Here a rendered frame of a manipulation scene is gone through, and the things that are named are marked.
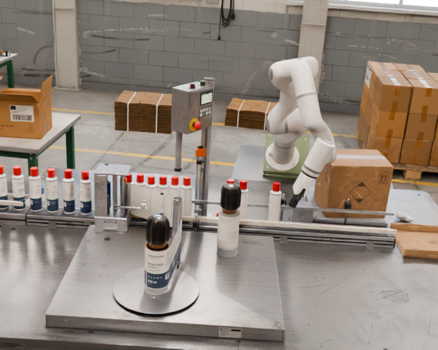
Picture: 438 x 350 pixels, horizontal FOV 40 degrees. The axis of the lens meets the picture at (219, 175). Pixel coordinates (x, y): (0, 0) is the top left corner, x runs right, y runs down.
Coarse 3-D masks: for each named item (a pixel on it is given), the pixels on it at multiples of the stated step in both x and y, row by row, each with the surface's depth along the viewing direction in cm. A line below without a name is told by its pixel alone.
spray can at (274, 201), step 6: (276, 186) 267; (270, 192) 269; (276, 192) 268; (270, 198) 269; (276, 198) 268; (270, 204) 270; (276, 204) 269; (270, 210) 271; (276, 210) 270; (270, 216) 272; (276, 216) 271
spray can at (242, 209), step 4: (244, 180) 269; (240, 184) 268; (244, 184) 267; (244, 188) 268; (244, 192) 267; (244, 196) 268; (244, 200) 269; (244, 204) 270; (240, 208) 270; (244, 208) 270; (240, 212) 271; (244, 212) 271; (240, 216) 272; (244, 216) 272; (240, 224) 273
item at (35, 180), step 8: (32, 168) 267; (32, 176) 268; (32, 184) 268; (40, 184) 270; (32, 192) 269; (40, 192) 271; (32, 200) 271; (40, 200) 272; (32, 208) 273; (40, 208) 274
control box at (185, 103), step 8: (176, 88) 256; (184, 88) 256; (200, 88) 259; (208, 88) 262; (176, 96) 257; (184, 96) 254; (192, 96) 254; (176, 104) 258; (184, 104) 256; (192, 104) 255; (208, 104) 265; (176, 112) 260; (184, 112) 257; (192, 112) 257; (176, 120) 261; (184, 120) 258; (192, 120) 258; (200, 120) 263; (208, 120) 268; (176, 128) 262; (184, 128) 259; (192, 128) 260; (200, 128) 265
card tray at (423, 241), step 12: (396, 228) 288; (408, 228) 288; (420, 228) 288; (432, 228) 288; (396, 240) 278; (408, 240) 279; (420, 240) 280; (432, 240) 280; (408, 252) 264; (420, 252) 264; (432, 252) 264
